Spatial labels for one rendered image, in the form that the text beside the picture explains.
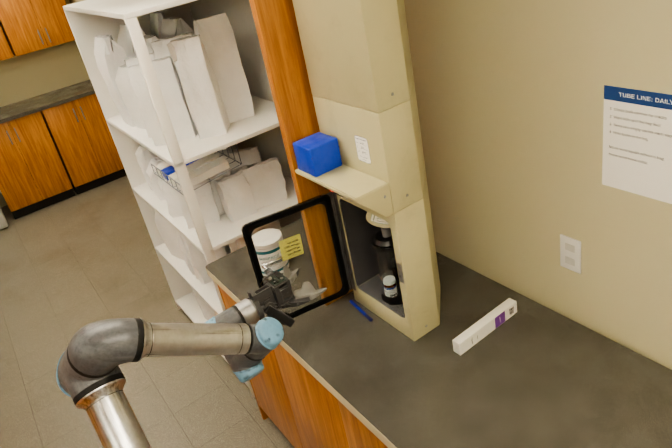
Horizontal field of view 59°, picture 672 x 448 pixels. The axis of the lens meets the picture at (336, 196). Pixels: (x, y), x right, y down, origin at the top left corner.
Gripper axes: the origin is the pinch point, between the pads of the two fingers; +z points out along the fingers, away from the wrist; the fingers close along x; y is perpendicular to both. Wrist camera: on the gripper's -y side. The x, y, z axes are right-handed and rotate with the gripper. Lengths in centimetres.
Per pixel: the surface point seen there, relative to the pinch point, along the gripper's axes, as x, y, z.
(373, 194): -14.1, 25.1, 17.6
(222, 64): 124, 38, 42
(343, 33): -5, 66, 25
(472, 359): -33, -31, 28
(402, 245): -14.2, 4.9, 23.8
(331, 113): 8.7, 42.0, 24.0
